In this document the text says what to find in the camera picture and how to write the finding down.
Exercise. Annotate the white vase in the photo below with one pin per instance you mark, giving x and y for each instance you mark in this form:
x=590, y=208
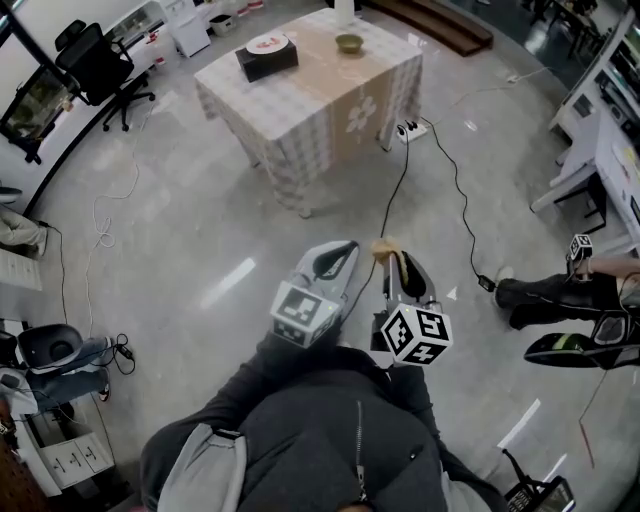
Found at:
x=344, y=12

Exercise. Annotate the white rack with grid cloth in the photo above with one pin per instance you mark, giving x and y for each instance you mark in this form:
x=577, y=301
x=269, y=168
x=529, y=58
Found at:
x=575, y=165

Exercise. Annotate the black box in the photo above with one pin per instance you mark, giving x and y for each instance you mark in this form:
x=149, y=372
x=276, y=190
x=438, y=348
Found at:
x=270, y=67

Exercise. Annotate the white power strip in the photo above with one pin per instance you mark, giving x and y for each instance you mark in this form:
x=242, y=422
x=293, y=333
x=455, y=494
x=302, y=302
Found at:
x=415, y=134

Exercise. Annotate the person's dark clothed torso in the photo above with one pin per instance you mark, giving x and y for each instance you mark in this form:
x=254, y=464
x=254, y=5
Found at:
x=320, y=440

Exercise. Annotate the white bin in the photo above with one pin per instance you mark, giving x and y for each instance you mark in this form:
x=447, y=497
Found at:
x=222, y=25

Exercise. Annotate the black office chair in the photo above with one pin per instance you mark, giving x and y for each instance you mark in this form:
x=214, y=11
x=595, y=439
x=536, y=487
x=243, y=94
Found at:
x=95, y=65

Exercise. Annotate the black screen device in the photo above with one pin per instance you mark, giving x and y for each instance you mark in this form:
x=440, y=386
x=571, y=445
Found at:
x=545, y=495

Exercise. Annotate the red shrimp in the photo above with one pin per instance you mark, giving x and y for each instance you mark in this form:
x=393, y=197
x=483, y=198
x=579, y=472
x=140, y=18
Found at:
x=262, y=45
x=274, y=41

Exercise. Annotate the gray round appliance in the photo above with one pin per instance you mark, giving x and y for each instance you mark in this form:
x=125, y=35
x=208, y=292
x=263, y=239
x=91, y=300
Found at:
x=50, y=345

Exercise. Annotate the person's left forearm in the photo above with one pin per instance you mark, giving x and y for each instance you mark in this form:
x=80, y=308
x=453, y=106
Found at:
x=225, y=390

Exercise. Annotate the white round plate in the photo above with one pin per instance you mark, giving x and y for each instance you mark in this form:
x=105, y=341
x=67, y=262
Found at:
x=252, y=46

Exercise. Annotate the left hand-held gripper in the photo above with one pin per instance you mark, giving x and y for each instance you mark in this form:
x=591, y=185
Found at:
x=305, y=312

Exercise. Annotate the brown ceramic bowl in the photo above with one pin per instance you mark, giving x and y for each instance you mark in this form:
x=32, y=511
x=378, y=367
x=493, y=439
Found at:
x=349, y=44

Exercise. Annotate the white water dispenser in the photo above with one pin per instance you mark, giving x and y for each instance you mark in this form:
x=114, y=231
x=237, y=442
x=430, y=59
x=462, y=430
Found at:
x=190, y=30

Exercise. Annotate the low white drawer unit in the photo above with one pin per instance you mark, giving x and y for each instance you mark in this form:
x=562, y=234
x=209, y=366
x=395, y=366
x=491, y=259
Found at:
x=75, y=460

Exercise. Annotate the brown wooden step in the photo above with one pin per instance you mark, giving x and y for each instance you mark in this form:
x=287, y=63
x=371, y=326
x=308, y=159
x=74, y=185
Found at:
x=450, y=30

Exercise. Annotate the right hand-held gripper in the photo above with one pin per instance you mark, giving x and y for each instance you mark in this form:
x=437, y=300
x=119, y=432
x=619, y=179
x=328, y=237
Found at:
x=417, y=332

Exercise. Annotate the beige loofah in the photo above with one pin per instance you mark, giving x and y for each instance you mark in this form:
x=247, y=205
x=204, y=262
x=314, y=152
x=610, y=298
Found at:
x=385, y=247

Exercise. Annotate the person's right forearm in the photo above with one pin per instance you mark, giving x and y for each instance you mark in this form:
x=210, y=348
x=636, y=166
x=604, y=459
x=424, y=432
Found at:
x=420, y=400

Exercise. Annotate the table with checkered cloth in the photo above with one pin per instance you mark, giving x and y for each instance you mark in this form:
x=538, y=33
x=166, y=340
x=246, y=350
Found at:
x=320, y=90

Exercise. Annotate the clear jug with red label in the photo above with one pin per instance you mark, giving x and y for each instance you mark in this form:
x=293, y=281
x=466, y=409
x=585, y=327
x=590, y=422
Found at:
x=160, y=50

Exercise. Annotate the white drawer cabinet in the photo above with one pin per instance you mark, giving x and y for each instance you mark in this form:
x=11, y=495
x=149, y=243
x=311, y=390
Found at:
x=20, y=270

